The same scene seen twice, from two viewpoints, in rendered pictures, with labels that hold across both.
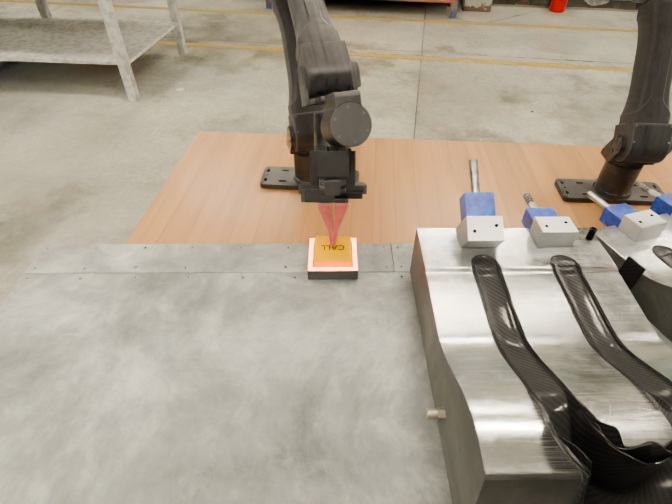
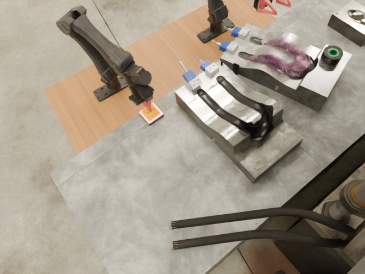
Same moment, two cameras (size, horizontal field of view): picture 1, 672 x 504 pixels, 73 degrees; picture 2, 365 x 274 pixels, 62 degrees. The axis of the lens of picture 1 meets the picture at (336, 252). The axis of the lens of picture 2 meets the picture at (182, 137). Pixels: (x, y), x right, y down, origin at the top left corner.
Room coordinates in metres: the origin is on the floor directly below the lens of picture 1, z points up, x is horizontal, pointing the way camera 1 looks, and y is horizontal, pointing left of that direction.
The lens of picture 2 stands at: (-0.17, 0.26, 1.97)
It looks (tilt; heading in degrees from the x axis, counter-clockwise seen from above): 62 degrees down; 332
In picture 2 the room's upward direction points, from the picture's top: 10 degrees counter-clockwise
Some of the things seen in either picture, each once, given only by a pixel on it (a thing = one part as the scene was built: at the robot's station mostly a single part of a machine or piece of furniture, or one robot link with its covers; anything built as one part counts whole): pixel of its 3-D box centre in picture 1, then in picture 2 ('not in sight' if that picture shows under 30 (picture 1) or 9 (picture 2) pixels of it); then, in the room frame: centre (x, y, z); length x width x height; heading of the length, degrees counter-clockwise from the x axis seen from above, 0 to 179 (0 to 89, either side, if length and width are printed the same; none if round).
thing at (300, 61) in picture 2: not in sight; (282, 54); (0.36, -0.60, 0.90); 0.26 x 0.18 x 0.08; 17
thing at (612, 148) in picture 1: (636, 149); (218, 15); (0.74, -0.55, 0.90); 0.09 x 0.06 x 0.06; 86
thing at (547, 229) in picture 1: (539, 218); (205, 65); (0.55, -0.31, 0.89); 0.13 x 0.05 x 0.05; 0
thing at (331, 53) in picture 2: not in sight; (332, 55); (0.21, -0.73, 0.93); 0.08 x 0.08 x 0.04
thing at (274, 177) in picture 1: (309, 164); (112, 82); (0.79, 0.05, 0.84); 0.20 x 0.07 x 0.08; 86
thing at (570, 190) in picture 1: (617, 176); (215, 25); (0.75, -0.55, 0.84); 0.20 x 0.07 x 0.08; 86
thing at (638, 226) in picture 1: (616, 214); (223, 45); (0.60, -0.47, 0.86); 0.13 x 0.05 x 0.05; 17
